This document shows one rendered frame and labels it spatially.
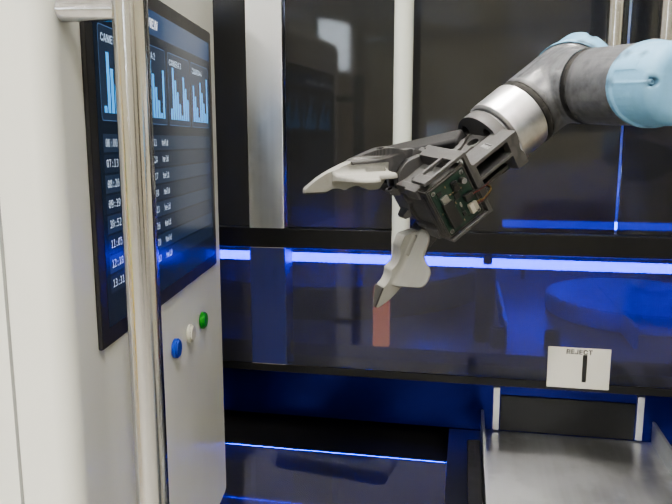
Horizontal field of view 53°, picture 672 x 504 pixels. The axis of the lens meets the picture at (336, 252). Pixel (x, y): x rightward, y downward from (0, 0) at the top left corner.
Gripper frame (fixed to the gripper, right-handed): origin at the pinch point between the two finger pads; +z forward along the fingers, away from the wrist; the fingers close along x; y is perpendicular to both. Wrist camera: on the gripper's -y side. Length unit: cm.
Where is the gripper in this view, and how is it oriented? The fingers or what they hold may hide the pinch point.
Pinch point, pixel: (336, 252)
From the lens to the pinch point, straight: 67.6
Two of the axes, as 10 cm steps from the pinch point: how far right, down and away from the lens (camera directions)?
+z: -7.6, 6.1, -2.2
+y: 4.4, 2.4, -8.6
